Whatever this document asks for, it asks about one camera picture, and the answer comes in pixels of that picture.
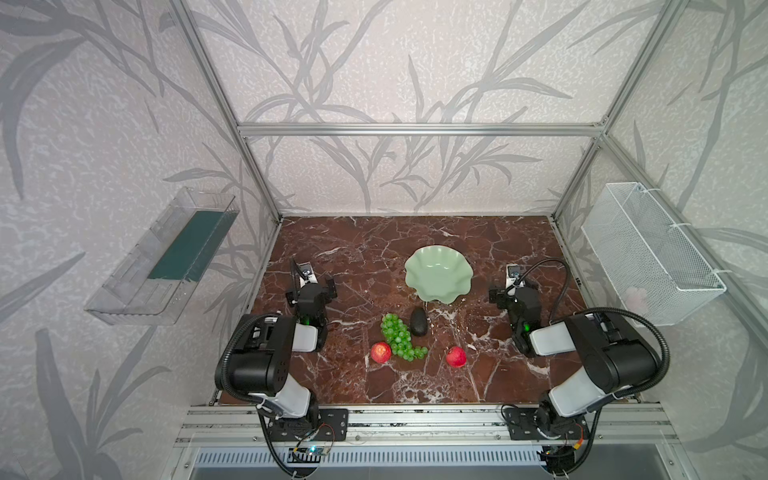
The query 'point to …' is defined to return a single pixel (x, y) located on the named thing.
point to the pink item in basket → (636, 300)
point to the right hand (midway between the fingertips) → (512, 270)
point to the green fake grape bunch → (399, 338)
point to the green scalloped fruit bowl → (439, 273)
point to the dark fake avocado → (419, 322)
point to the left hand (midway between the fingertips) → (313, 268)
